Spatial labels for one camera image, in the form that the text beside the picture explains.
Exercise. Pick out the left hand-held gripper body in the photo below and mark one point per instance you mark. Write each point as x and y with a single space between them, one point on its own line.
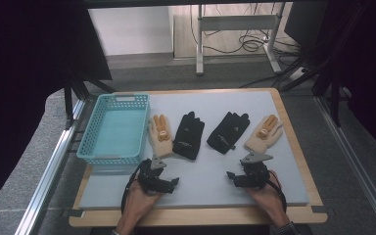
150 178

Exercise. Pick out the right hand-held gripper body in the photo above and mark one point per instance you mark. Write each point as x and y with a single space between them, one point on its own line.
254 174

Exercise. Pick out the beige knit glove orange fingers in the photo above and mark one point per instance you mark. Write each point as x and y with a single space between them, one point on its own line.
161 143
261 140

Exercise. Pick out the black glove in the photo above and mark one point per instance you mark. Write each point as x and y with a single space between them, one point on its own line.
226 133
188 137

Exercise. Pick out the teal plastic basket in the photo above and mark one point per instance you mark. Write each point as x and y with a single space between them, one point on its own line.
120 130

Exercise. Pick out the person's right hand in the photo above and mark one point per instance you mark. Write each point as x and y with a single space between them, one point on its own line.
271 199

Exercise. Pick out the person's left hand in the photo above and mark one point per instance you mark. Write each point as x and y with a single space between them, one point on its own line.
140 205

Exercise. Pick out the black tripod stand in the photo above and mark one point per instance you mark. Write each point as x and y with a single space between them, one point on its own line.
334 81
75 88

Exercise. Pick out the dark curtain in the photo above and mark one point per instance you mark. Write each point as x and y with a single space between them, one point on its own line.
29 81
372 65

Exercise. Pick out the aluminium rail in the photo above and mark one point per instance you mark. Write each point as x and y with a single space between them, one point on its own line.
49 173
355 163

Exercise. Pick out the white metal desk frame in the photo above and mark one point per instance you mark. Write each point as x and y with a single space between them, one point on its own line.
238 23

